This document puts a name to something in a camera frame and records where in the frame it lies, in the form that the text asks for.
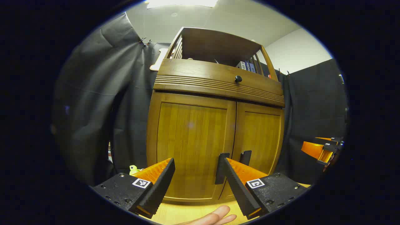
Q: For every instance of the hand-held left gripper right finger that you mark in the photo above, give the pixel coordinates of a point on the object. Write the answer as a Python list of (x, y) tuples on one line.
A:
[(239, 190)]

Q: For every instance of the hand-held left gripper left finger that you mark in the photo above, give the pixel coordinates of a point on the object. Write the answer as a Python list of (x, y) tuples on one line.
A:
[(156, 187)]

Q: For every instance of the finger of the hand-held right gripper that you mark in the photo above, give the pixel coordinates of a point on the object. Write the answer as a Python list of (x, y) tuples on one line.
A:
[(315, 150), (334, 140)]

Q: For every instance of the wooden shoe cabinet door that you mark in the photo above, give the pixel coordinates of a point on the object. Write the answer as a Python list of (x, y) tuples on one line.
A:
[(261, 137), (190, 137)]

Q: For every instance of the wooden double-door shoe cabinet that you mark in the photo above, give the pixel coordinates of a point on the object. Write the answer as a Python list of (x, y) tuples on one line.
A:
[(212, 43)]

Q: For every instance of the wooden cabinet drawer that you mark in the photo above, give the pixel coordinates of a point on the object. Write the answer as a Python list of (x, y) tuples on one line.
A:
[(200, 73)]

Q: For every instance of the small yellow green toy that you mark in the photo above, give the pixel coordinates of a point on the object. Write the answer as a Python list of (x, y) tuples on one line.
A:
[(134, 169)]

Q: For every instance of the black round drawer knob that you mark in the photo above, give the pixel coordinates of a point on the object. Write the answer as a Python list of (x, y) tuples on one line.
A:
[(238, 78)]

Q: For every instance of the blue grey book set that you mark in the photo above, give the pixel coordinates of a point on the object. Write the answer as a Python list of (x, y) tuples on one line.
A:
[(247, 66)]

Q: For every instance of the black backdrop cloth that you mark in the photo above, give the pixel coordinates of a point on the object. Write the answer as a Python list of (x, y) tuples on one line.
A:
[(93, 93)]

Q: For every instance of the ceiling light panel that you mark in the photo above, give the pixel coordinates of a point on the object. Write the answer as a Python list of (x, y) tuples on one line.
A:
[(181, 3)]

